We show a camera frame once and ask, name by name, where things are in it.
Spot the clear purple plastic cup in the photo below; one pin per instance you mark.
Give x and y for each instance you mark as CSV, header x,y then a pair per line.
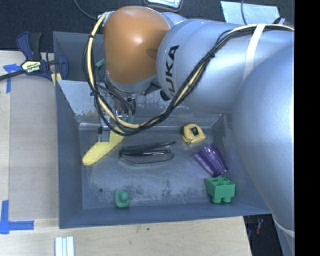
x,y
212,160

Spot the large green toy brick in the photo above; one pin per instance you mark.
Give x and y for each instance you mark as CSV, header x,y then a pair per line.
x,y
220,189

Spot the yellow toy corn cob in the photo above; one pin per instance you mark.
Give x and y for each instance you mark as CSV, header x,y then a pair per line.
x,y
100,151

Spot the grey metal bin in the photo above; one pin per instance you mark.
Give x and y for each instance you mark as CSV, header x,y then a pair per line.
x,y
155,175

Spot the yellow tape measure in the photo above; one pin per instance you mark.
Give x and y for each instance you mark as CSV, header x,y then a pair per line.
x,y
193,134

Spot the black sunglasses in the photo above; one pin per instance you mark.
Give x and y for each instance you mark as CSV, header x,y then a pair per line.
x,y
146,153

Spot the small green toy brick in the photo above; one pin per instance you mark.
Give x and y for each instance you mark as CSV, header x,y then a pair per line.
x,y
122,199

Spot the black cylinder on white bracket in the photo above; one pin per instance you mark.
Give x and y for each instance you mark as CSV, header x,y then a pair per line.
x,y
165,95

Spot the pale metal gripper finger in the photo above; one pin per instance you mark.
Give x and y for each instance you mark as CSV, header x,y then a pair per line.
x,y
105,137

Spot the pale wood flat board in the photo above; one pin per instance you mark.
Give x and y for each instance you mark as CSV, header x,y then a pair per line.
x,y
32,150

